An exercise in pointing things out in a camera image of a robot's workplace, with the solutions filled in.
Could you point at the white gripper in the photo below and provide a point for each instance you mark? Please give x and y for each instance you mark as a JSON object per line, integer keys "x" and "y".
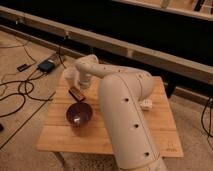
{"x": 70, "y": 76}

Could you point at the dark brown eraser block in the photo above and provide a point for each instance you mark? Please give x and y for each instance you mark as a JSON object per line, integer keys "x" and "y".
{"x": 76, "y": 94}

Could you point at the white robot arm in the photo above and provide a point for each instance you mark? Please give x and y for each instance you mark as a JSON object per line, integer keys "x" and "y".
{"x": 120, "y": 91}

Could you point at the black power adapter box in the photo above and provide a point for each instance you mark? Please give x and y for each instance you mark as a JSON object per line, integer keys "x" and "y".
{"x": 46, "y": 66}

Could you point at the dark purple bowl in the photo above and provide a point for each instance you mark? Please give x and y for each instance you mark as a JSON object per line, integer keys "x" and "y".
{"x": 79, "y": 114}

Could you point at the small black device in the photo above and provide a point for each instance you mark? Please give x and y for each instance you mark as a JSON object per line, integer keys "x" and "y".
{"x": 23, "y": 67}

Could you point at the wooden table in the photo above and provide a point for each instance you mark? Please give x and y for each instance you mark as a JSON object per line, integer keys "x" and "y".
{"x": 58, "y": 136}

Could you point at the white rectangular box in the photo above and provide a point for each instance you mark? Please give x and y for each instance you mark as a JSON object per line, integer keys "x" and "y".
{"x": 146, "y": 104}

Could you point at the long wooden rail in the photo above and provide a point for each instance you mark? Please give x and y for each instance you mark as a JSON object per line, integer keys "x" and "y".
{"x": 178, "y": 65}

